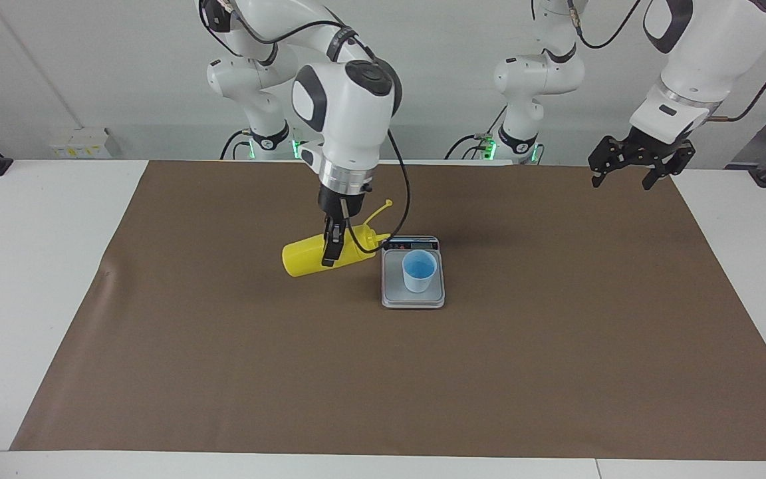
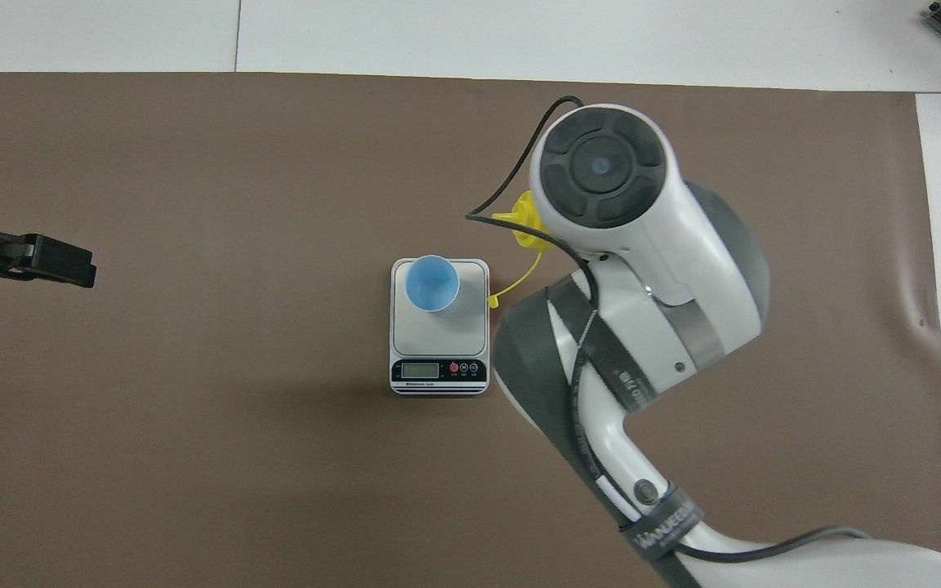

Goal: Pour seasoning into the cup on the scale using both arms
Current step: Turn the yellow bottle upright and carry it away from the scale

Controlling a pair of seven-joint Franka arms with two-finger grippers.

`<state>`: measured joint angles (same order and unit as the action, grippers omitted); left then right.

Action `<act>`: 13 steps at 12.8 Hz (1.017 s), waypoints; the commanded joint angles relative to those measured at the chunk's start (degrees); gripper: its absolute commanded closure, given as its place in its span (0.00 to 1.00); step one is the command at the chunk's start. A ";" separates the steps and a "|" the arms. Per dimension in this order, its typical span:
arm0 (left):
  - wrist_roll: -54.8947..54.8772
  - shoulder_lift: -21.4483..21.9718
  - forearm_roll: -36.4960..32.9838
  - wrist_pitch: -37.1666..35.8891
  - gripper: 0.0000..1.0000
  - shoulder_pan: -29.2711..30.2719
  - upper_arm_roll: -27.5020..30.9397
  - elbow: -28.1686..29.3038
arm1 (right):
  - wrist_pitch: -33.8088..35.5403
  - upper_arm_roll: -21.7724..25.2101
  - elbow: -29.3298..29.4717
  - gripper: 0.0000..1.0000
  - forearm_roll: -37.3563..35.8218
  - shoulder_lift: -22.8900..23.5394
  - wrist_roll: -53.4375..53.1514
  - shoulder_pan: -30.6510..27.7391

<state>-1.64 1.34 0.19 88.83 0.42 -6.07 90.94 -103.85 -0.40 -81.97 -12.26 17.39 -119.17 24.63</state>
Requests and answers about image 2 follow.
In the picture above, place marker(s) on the blue paper cup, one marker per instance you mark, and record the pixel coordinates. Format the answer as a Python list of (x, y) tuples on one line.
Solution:
[(431, 282)]

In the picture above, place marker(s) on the brown table mat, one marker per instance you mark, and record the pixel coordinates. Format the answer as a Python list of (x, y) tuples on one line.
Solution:
[(193, 449)]

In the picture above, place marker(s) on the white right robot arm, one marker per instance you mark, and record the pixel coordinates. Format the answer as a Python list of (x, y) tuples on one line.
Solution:
[(683, 245)]

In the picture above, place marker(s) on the silver digital kitchen scale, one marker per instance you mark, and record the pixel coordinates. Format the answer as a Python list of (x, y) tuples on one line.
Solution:
[(438, 343)]

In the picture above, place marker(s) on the yellow squeeze bottle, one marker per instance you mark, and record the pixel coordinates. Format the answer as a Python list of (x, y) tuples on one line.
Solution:
[(529, 216)]

